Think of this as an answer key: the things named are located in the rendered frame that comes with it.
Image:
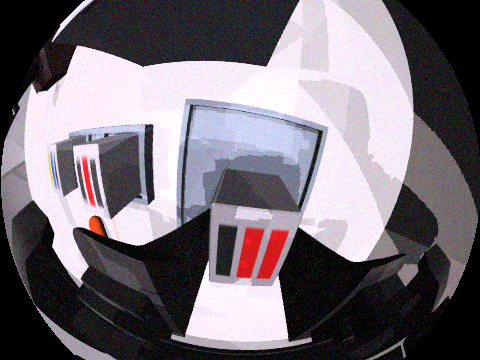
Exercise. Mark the orange-handled screwdriver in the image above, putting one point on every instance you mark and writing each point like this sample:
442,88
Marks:
96,225

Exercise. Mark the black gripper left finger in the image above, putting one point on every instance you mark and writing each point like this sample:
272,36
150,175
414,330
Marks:
168,270

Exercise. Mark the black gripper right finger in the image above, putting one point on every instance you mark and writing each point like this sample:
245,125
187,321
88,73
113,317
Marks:
316,282

